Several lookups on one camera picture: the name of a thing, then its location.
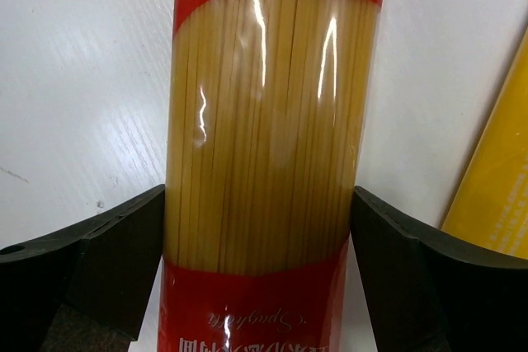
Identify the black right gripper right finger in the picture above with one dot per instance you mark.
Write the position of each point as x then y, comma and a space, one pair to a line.
428, 291

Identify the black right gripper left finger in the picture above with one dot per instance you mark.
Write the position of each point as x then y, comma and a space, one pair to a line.
85, 287

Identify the red spaghetti bag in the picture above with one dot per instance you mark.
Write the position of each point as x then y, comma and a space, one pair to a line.
266, 110

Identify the yellow pasta bag centre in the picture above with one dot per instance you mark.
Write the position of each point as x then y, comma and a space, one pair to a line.
490, 206

